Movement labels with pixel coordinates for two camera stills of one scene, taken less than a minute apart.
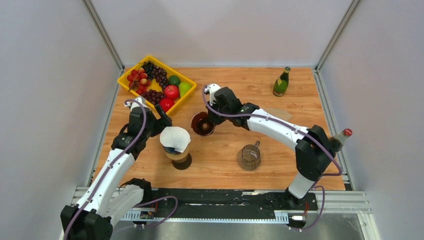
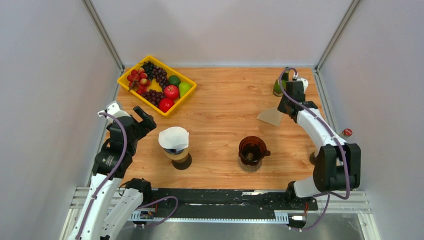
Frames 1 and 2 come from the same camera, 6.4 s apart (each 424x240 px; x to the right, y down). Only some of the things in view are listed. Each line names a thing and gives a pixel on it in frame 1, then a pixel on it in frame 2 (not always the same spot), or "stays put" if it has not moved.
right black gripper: [215, 119] → [280, 107]
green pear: [183, 87] stays put
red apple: [166, 103] stays put
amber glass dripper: [201, 124] → [252, 149]
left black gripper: [161, 123] → [148, 123]
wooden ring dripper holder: [179, 158] stays put
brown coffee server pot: [184, 165] stays put
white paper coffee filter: [175, 137] stays put
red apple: [171, 92] stays put
